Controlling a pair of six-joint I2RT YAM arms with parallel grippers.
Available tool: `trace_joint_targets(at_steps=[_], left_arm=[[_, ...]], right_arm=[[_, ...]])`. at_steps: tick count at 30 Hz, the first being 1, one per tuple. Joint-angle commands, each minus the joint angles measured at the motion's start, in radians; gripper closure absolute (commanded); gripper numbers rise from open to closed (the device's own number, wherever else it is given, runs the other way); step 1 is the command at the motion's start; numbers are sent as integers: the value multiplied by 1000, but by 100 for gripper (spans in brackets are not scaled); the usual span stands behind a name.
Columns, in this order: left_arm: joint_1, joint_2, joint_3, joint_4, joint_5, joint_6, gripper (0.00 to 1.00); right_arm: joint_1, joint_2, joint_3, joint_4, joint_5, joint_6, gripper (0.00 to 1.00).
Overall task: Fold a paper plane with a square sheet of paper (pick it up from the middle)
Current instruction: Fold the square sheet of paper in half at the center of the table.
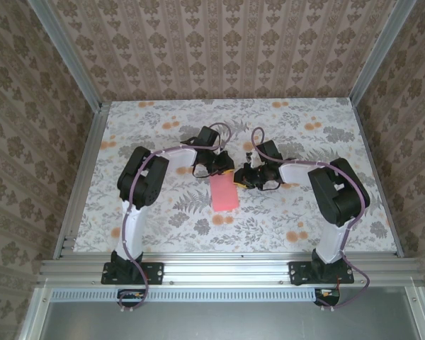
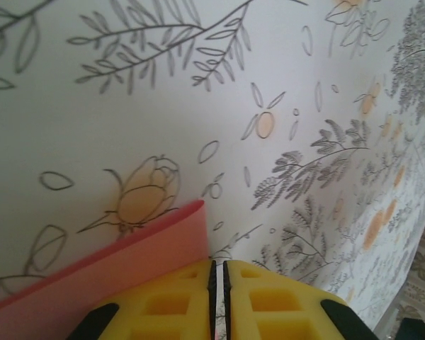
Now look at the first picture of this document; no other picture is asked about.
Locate grey metal panel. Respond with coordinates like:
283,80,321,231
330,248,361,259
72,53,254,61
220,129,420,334
19,286,425,340

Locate aluminium frame side rail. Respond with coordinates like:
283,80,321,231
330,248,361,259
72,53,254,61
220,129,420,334
349,98,407,259
52,101,111,260

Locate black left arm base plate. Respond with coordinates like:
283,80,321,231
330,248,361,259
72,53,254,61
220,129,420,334
101,261,164,285

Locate slotted grey cable duct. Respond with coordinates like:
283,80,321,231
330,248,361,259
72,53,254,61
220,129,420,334
51,287,319,302

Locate pink paper sheet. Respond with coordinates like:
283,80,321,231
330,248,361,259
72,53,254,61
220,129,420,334
209,174,240,213

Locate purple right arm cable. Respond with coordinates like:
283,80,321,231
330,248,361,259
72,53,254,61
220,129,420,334
250,127,372,312

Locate aluminium frame cross rail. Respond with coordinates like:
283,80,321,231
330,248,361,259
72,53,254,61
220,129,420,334
37,256,424,286

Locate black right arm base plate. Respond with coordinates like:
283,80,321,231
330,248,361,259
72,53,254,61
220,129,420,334
289,261,355,286

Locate floral patterned table cover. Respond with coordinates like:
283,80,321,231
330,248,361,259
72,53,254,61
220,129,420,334
72,98,400,256

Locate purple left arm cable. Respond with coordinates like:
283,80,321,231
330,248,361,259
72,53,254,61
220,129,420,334
119,122,234,315

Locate aluminium frame post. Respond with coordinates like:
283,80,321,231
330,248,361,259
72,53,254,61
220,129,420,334
30,0,103,113
348,0,419,106

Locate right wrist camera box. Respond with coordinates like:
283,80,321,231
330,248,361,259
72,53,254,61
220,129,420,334
245,151,264,168

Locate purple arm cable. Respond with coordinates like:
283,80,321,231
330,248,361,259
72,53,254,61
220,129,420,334
250,127,372,312
119,122,234,315

